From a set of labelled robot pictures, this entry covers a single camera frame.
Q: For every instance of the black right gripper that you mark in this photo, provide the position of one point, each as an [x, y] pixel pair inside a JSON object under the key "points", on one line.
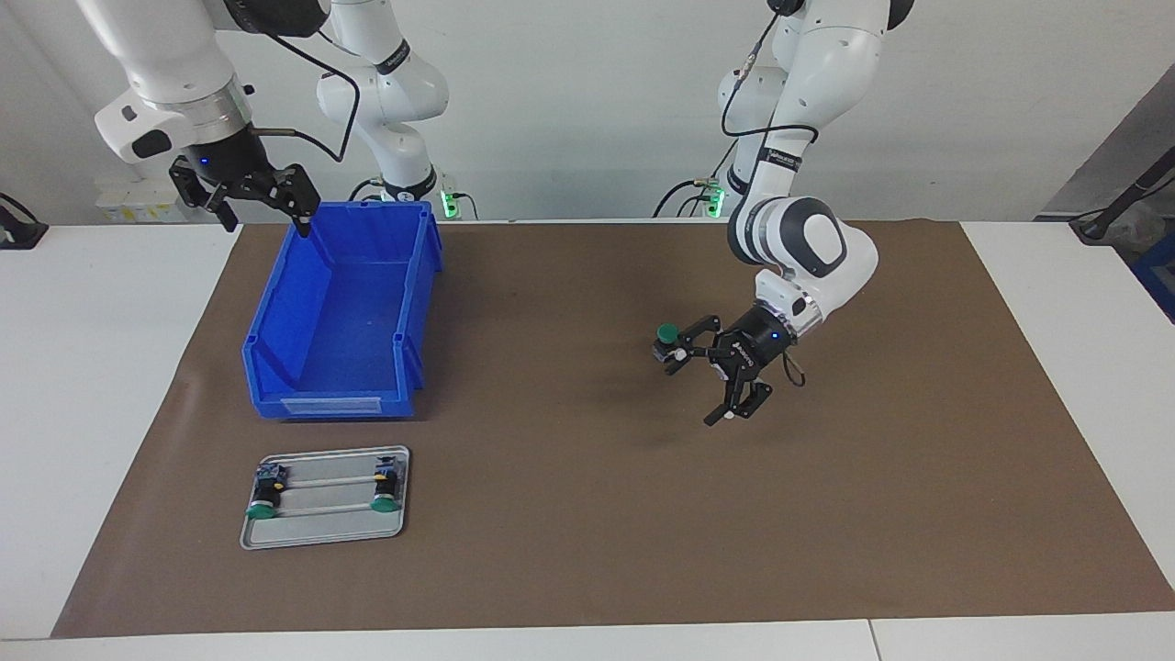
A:
{"points": [[225, 161]]}

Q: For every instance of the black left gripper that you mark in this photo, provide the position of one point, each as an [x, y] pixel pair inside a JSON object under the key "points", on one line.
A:
{"points": [[753, 344]]}

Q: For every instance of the green push button switch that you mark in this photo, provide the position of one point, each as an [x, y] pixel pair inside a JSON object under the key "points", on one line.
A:
{"points": [[264, 496], [667, 335], [386, 491]]}

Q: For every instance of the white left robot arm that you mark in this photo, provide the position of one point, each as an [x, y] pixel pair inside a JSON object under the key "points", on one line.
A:
{"points": [[808, 248]]}

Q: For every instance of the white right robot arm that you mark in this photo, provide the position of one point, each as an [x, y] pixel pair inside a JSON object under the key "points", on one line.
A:
{"points": [[165, 55]]}

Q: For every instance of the blue plastic storage bin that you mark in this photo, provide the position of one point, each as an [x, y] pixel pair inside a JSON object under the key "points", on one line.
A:
{"points": [[349, 340]]}

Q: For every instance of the brown table mat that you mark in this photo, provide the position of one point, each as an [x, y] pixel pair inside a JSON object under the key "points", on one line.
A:
{"points": [[587, 505]]}

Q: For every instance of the thin metal rod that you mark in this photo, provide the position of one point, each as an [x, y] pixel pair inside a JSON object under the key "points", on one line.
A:
{"points": [[330, 481], [326, 507]]}

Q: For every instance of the silver metal tray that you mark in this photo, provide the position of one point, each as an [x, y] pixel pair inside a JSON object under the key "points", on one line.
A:
{"points": [[321, 532]]}

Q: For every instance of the black stand pole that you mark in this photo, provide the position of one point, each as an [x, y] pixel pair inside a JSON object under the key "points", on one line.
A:
{"points": [[1124, 197]]}

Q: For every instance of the blue crate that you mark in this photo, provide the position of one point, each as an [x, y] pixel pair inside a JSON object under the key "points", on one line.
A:
{"points": [[1158, 275]]}

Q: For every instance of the white wall box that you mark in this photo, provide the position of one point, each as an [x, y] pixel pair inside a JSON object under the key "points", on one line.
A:
{"points": [[138, 202]]}

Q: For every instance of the black clamp mount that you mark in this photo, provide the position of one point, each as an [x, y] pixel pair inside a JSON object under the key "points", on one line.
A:
{"points": [[18, 234]]}

